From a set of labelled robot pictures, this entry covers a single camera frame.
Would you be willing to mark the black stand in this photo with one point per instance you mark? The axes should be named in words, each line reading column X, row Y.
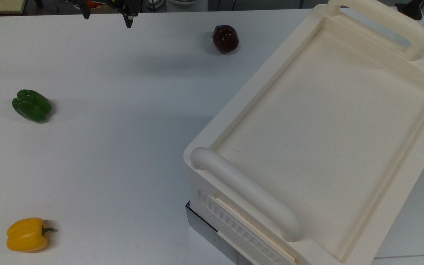
column 410, row 8

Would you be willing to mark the yellow bell pepper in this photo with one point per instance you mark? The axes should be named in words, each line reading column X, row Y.
column 27, row 235

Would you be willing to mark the white round bowl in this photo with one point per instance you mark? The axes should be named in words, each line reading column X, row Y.
column 155, row 3

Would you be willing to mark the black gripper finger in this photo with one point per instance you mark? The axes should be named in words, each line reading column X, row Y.
column 86, row 12
column 129, row 21

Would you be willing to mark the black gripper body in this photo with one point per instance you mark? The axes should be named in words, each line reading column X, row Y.
column 116, row 4

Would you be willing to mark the dark red bell pepper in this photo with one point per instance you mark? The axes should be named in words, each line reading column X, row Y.
column 225, row 38

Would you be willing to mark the cream plastic cabinet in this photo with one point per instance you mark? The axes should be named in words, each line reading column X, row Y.
column 326, row 147

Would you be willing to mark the green bell pepper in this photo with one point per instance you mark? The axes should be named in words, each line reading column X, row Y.
column 31, row 106

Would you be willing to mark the shiny metal base plate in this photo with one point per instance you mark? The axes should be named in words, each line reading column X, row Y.
column 212, row 235

